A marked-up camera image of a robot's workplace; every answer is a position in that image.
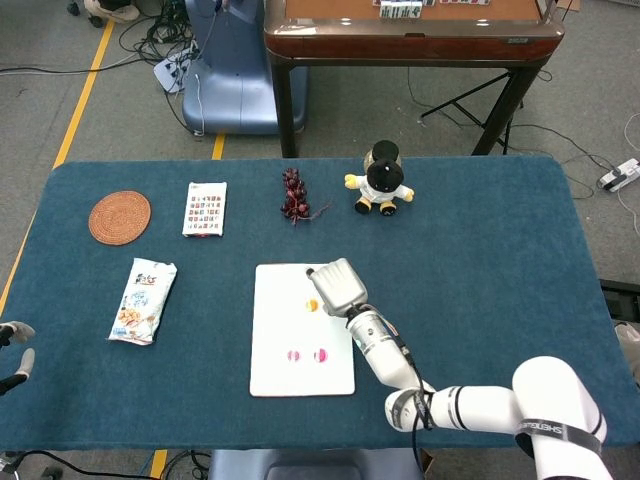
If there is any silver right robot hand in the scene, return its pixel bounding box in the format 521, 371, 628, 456
305, 257, 370, 318

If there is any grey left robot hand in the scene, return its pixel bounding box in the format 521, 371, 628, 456
0, 321, 37, 396

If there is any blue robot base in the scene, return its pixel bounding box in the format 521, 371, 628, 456
181, 0, 309, 136

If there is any white rectangular board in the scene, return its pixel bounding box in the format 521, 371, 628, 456
248, 262, 357, 399

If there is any dark red grape bunch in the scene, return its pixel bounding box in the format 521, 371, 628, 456
279, 167, 333, 226

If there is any black plush doll white coat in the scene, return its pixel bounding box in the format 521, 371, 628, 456
343, 139, 416, 217

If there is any white snack bag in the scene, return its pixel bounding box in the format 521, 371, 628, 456
107, 257, 179, 346

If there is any blue table cloth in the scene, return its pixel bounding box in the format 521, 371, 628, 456
0, 155, 640, 451

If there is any white printed card box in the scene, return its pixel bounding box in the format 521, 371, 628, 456
181, 181, 228, 238

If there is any brown woven round coaster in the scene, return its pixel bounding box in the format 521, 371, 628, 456
87, 190, 152, 247

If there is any grey-blue robot torso base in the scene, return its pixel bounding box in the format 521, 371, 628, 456
207, 448, 426, 480

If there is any brown mahjong table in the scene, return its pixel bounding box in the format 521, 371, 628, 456
263, 0, 566, 159

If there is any black box device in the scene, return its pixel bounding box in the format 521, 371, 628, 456
598, 278, 640, 322

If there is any mahjong tile row black print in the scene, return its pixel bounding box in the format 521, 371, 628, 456
379, 0, 424, 20

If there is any grey plastic bag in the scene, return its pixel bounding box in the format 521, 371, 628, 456
613, 322, 640, 386

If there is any white power strip black plug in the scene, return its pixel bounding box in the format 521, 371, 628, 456
597, 158, 640, 192

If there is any seated person in black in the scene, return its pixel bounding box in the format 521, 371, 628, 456
82, 0, 142, 25

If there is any black wheeled stool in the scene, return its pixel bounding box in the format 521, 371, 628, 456
67, 1, 104, 29

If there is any black floor cable bundle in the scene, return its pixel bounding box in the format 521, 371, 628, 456
114, 0, 201, 66

